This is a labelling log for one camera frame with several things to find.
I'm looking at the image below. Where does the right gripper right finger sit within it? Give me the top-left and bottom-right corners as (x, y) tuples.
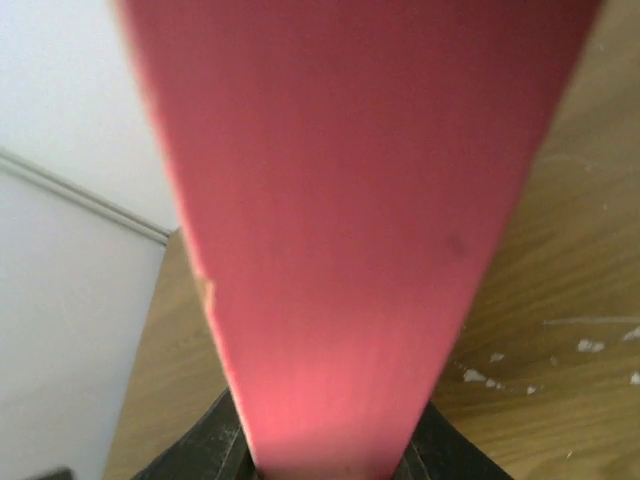
(397, 402), (510, 480)

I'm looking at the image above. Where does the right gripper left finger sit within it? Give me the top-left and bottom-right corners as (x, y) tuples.
(144, 389), (260, 480)

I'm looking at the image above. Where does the pink picture frame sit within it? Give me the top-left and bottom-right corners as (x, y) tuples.
(117, 1), (600, 479)

